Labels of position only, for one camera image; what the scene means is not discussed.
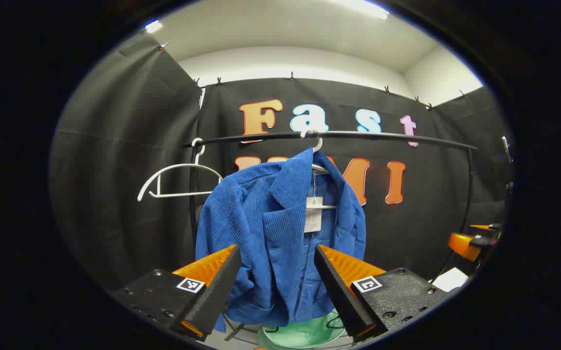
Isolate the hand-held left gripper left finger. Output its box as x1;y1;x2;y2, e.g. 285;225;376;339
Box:
110;245;242;342

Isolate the blue corduroy jacket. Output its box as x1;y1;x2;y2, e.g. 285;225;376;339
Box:
195;147;367;333

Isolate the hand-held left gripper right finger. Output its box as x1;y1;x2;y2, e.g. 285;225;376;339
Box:
313;245;451;343

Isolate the white paper hang tag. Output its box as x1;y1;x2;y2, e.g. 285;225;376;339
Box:
304;197;323;234

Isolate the green laundry hamper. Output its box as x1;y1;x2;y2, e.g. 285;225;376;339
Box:
257;309;346;350

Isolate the white plastic hanger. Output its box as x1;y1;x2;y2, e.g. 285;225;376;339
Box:
137;138;223;202
301;130;338;210

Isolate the white cabinet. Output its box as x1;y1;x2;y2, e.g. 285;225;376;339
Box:
431;267;469;293

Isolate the black clothes rack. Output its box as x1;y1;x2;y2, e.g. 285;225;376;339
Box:
183;130;478;341

